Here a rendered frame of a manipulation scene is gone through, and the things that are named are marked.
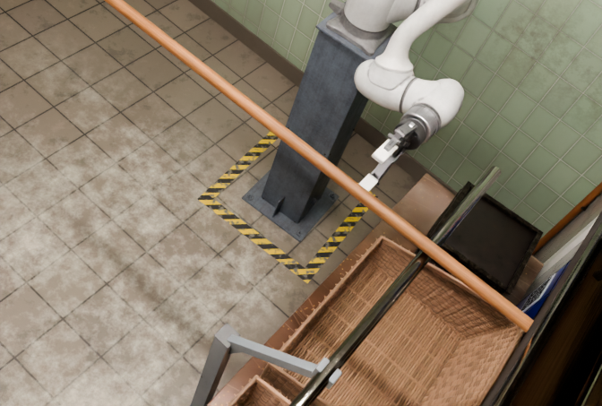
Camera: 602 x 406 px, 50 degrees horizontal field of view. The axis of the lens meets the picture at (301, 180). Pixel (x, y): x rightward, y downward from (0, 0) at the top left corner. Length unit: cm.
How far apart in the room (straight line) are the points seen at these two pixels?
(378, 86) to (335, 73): 46
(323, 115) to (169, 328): 97
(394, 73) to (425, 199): 74
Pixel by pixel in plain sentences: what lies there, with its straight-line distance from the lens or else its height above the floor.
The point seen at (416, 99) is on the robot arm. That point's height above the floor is 121.
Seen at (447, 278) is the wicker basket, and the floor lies 78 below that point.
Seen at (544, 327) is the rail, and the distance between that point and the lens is 116.
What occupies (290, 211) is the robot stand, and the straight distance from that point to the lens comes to 277.
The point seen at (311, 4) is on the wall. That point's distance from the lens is 304.
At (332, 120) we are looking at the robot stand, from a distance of 229.
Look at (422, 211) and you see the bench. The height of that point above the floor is 58.
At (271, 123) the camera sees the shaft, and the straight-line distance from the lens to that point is 151.
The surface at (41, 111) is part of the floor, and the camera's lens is 306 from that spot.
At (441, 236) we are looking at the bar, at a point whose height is 118.
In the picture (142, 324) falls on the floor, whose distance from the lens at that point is 252.
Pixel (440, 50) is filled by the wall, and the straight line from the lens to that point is 274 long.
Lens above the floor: 233
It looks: 52 degrees down
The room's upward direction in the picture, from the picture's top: 23 degrees clockwise
